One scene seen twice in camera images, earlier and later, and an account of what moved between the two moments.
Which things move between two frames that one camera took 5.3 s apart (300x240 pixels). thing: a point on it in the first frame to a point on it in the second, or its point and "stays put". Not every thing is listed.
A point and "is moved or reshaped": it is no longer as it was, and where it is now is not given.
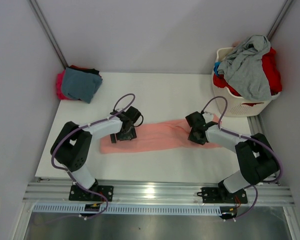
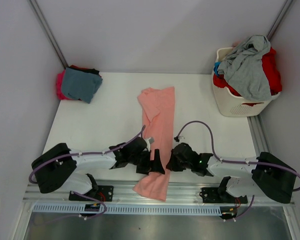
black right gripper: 192,138 to 172,166
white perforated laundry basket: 230,104 stays put
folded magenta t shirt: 59,87 stays put
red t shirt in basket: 272,70 stays put
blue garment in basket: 216,66 stays put
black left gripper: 130,135 to 153,165
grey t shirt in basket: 243,70 stays put
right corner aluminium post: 279,19 stays put
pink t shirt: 163,136 is moved or reshaped
